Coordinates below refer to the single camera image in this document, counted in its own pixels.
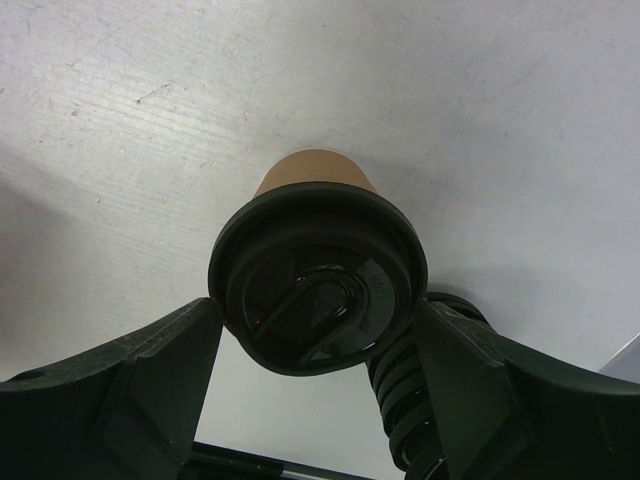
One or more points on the stack of black lids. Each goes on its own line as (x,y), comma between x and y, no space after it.
(398,382)

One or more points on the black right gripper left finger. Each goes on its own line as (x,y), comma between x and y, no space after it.
(126,409)

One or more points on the black plastic cup lid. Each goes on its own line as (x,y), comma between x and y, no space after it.
(316,277)

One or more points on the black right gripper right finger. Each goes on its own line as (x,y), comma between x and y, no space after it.
(506,411)

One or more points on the brown paper coffee cup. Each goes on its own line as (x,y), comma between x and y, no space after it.
(313,166)

